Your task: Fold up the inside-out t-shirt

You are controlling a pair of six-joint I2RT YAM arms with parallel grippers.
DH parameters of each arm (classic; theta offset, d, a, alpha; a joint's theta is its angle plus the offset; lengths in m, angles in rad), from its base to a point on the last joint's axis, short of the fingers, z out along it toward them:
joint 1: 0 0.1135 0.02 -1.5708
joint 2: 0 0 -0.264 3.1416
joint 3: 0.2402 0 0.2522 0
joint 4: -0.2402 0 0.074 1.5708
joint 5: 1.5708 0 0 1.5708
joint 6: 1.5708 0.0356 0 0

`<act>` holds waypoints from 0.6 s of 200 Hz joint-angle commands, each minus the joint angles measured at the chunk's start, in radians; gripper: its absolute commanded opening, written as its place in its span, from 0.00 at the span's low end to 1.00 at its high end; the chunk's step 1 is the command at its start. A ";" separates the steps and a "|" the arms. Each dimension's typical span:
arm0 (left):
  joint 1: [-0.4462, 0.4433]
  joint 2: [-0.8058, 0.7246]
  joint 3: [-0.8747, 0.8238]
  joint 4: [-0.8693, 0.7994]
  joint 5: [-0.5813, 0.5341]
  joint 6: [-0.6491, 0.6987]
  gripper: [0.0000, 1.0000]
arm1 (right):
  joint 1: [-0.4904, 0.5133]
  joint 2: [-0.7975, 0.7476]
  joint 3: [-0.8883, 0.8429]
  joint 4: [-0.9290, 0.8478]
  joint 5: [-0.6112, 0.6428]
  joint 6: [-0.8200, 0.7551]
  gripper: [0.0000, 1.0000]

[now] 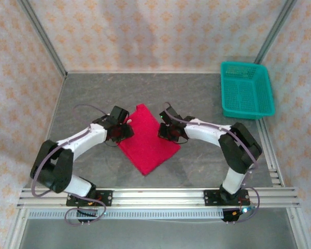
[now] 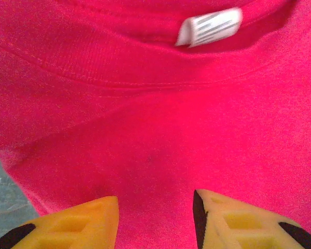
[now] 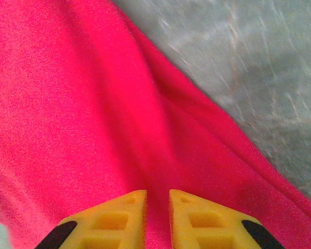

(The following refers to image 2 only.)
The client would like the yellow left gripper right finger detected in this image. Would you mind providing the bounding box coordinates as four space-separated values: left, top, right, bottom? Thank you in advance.
193 189 311 249

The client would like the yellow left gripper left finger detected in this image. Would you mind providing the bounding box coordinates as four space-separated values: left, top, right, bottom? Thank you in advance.
0 196 119 249

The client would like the red t-shirt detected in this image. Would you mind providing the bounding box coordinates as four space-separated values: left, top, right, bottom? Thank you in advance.
0 0 311 249

